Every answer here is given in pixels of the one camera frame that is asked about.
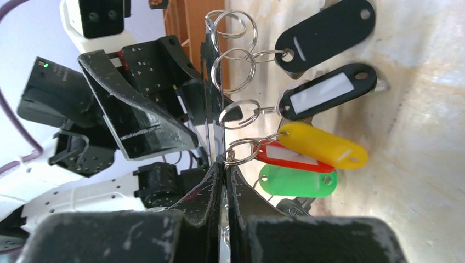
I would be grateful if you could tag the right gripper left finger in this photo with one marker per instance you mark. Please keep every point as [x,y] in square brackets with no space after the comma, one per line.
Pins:
[185,232]

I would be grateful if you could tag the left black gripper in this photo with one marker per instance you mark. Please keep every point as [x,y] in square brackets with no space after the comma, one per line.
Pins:
[148,96]

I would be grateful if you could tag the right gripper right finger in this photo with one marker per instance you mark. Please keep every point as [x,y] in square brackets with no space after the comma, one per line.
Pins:
[259,232]

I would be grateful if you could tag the green key tag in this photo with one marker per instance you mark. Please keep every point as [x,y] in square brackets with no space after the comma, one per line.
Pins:
[282,181]

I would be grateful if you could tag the red key tag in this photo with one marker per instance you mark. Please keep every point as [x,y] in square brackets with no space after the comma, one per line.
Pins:
[272,152]

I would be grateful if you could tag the yellow key tag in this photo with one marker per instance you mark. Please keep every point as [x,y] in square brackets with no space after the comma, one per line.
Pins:
[321,145]

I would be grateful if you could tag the black white-label key tag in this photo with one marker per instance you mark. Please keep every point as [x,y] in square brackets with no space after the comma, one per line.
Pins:
[332,89]

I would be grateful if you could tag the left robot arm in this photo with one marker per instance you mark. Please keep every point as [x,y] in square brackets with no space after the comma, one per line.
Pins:
[86,147]

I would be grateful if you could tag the orange compartment tray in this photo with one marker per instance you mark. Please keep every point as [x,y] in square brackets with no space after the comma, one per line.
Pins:
[186,20]

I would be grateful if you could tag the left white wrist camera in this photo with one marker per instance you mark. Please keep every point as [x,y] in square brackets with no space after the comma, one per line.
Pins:
[96,24]

